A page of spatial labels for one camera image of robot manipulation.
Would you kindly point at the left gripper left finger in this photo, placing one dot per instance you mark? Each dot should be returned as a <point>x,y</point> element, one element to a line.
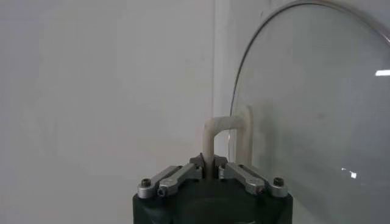
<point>173,181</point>

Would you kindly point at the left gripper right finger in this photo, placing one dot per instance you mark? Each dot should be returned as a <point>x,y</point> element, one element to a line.
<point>250,181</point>

